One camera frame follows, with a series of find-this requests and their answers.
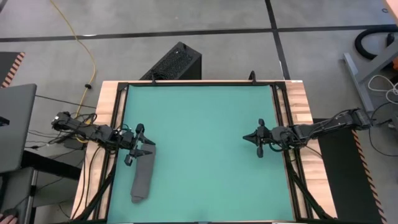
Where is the large black striped floor mat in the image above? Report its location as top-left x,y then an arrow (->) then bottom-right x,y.
312,118 -> 388,224

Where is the thick black hose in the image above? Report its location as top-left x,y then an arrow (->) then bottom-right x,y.
354,26 -> 398,60

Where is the person's hand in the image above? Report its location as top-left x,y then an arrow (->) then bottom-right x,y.
0,213 -> 19,224

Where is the white cable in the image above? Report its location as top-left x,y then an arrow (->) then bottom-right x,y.
368,74 -> 398,105

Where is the black perforated computer tower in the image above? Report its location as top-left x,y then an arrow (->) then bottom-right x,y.
139,41 -> 203,81

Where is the grey laptop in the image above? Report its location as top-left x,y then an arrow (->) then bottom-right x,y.
0,83 -> 37,174

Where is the thin black cable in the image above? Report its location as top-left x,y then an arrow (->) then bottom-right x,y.
34,95 -> 97,110

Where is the grey terry towel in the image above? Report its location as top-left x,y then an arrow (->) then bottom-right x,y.
129,143 -> 157,205

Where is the black cable coil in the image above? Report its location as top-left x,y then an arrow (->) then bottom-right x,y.
368,102 -> 398,158

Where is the grey side desk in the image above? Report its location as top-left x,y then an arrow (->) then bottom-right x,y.
0,166 -> 39,224

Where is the black computer mouse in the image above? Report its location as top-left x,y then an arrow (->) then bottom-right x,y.
1,207 -> 19,218

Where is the grey metal table leg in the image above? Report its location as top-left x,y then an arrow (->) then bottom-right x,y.
343,46 -> 398,113

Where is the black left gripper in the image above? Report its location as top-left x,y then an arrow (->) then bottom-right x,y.
119,123 -> 156,167

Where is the small black striped floor mat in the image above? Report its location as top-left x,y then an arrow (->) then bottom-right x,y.
0,51 -> 26,88

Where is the yellow cable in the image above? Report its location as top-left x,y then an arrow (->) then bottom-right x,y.
49,0 -> 97,119

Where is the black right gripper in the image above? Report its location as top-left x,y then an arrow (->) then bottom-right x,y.
243,119 -> 292,157

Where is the green table mat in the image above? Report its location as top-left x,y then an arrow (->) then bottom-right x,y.
107,84 -> 296,223

